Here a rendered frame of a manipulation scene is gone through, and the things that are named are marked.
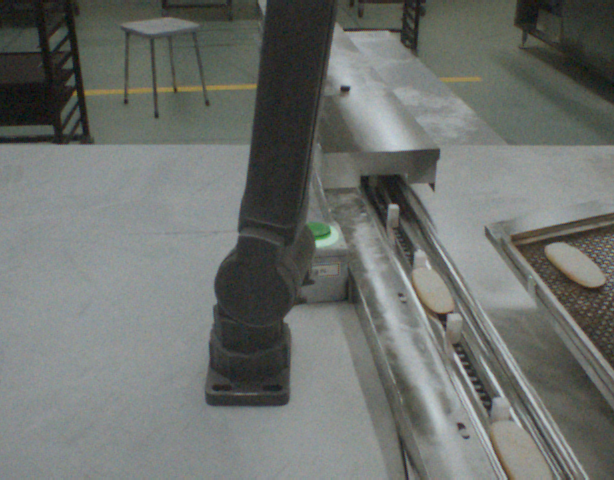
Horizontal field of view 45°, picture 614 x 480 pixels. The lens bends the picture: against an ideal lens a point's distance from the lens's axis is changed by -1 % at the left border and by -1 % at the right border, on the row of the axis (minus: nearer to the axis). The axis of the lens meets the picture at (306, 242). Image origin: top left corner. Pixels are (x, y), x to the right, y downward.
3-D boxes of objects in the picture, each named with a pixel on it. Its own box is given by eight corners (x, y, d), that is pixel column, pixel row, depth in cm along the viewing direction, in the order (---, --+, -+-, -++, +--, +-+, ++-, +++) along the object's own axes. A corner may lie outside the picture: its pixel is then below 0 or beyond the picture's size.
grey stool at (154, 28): (210, 105, 425) (205, 25, 403) (155, 119, 403) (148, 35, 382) (176, 91, 448) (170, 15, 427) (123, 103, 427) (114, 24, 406)
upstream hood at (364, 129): (257, 25, 221) (257, -5, 217) (317, 23, 223) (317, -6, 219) (321, 199, 112) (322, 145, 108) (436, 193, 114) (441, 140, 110)
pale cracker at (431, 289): (405, 271, 92) (406, 264, 92) (435, 269, 92) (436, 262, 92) (427, 315, 83) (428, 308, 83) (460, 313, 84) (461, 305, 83)
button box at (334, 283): (282, 296, 99) (281, 221, 94) (341, 292, 100) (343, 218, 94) (289, 331, 92) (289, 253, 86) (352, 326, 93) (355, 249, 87)
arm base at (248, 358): (216, 336, 85) (204, 406, 74) (212, 276, 81) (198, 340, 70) (291, 336, 85) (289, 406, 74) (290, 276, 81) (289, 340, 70)
